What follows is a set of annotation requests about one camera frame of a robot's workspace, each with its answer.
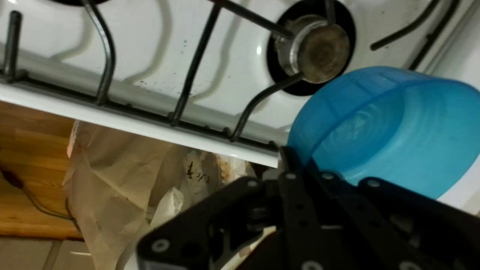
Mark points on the black stove grate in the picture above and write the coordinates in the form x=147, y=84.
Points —
x=423, y=26
x=195, y=67

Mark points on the brown paper bag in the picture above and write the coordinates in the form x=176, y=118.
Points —
x=120, y=180

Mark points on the white gas stove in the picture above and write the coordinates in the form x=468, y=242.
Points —
x=157, y=48

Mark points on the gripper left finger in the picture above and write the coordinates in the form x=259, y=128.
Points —
x=210, y=221

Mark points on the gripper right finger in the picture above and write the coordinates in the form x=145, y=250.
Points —
x=393, y=221

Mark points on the blue plastic bowl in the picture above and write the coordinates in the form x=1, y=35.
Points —
x=397, y=131

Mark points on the stove burner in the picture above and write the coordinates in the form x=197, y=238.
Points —
x=318, y=48

